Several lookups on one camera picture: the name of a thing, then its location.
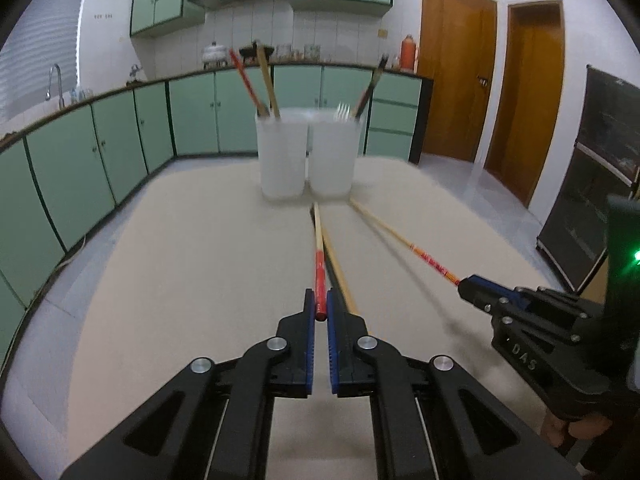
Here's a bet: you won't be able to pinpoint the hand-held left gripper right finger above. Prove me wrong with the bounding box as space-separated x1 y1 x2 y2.
326 287 582 480

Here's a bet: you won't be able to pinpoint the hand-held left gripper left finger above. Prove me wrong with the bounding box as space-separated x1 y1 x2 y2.
60 287 317 480

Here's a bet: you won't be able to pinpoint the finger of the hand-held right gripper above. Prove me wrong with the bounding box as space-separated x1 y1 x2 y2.
469 275 588 317
457 278 513 321

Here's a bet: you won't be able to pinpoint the light chopstick with red print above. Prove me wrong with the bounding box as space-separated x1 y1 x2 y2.
348 198 461 287
311 201 329 322

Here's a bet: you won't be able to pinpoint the white two-compartment utensil holder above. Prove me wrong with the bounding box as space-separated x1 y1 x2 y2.
254 107 364 200

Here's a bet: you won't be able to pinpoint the dark chopstick with red end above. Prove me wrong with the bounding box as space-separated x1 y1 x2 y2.
228 48 271 119

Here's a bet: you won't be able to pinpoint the person's right hand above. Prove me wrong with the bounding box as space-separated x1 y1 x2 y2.
544 402 614 455

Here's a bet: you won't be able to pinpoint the dark glass-front cabinet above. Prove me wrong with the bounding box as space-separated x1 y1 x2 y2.
535 63 640 295

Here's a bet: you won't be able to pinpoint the red thermos flask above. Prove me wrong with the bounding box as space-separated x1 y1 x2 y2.
399 34 417 74

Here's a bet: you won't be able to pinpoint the green kitchen base cabinets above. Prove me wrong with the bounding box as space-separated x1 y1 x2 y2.
0 62 436 377

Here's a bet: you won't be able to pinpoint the black wok with lid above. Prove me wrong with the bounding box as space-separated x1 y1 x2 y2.
239 44 276 62

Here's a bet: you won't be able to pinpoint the white cooking pot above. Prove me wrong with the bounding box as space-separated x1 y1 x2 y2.
202 42 231 69

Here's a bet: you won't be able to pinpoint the chrome kitchen faucet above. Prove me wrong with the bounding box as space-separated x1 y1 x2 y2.
46 63 66 109

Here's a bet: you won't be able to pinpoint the white window blind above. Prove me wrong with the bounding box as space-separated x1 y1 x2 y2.
0 0 94 124

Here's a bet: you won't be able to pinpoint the wooden door in frame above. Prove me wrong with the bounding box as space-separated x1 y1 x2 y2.
482 0 566 209

